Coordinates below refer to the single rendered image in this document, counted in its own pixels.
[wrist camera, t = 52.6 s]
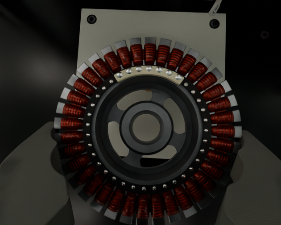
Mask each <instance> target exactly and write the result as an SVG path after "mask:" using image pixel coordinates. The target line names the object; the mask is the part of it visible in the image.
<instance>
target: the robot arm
mask: <svg viewBox="0 0 281 225"><path fill-rule="evenodd" d="M54 133H59V129H54V122H53V121H50V122H47V123H46V124H45V125H43V126H42V127H41V128H40V129H39V130H37V131H36V132H35V133H34V134H32V135H31V136H30V137H28V138H27V139H26V140H25V141H23V142H22V143H21V144H20V145H19V146H18V147H17V148H16V149H15V150H14V151H12V152H11V153H10V154H9V155H8V157H7V158H6V159H5V160H4V161H3V162H2V163H1V164H0V225H74V215H73V210H72V206H71V201H70V196H69V192H68V188H67V184H66V179H65V177H64V176H63V175H61V174H59V171H60V169H61V167H62V163H61V160H60V155H59V151H58V147H59V145H57V143H56V141H55V140H54ZM235 142H241V147H240V150H238V153H237V154H234V155H235V157H236V159H235V162H234V164H233V167H232V170H231V173H230V175H231V178H232V180H233V183H232V184H230V185H228V187H227V189H226V192H225V195H224V198H223V201H222V203H221V206H220V209H219V212H218V215H217V219H216V223H215V225H281V160H280V159H279V158H278V157H277V156H276V155H275V154H273V153H272V152H271V151H270V150H269V149H268V148H267V147H265V146H264V145H263V144H262V143H261V142H260V141H259V140H258V139H256V138H255V137H254V136H253V135H252V134H251V133H250V132H248V131H246V130H242V136H241V138H235Z"/></svg>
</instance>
